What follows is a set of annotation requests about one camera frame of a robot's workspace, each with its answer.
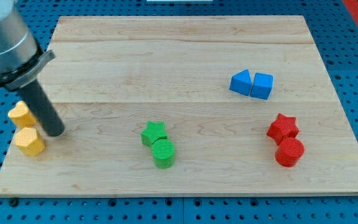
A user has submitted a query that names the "wooden board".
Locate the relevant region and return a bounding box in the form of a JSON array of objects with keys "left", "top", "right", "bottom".
[{"left": 0, "top": 16, "right": 358, "bottom": 198}]

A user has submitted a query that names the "blue triangle block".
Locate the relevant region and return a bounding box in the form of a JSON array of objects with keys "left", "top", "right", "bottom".
[{"left": 229, "top": 70, "right": 252, "bottom": 96}]

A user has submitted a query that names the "yellow heart block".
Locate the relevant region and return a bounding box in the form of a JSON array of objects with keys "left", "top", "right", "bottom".
[{"left": 7, "top": 101, "right": 37, "bottom": 129}]

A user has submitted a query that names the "blue cube block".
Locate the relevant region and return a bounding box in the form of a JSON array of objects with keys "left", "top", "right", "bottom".
[{"left": 250, "top": 73, "right": 273, "bottom": 100}]

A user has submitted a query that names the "yellow hexagon block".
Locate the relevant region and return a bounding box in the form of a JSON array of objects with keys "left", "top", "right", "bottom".
[{"left": 14, "top": 128, "right": 45, "bottom": 156}]

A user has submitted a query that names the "green cylinder block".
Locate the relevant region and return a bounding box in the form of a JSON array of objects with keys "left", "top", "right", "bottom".
[{"left": 151, "top": 139, "right": 175, "bottom": 169}]

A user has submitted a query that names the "green star block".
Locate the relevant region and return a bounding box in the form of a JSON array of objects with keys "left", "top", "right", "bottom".
[{"left": 140, "top": 121, "right": 168, "bottom": 147}]

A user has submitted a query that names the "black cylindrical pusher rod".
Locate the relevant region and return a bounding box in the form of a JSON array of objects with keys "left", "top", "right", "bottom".
[{"left": 17, "top": 80, "right": 65, "bottom": 136}]

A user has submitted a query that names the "red star block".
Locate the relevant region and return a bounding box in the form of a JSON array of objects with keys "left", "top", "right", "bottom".
[{"left": 267, "top": 113, "right": 300, "bottom": 145}]

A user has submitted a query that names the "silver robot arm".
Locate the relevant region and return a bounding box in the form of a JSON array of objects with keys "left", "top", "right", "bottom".
[{"left": 0, "top": 0, "right": 65, "bottom": 136}]

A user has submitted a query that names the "red cylinder block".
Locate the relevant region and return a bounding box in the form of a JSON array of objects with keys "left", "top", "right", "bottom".
[{"left": 275, "top": 138, "right": 305, "bottom": 167}]

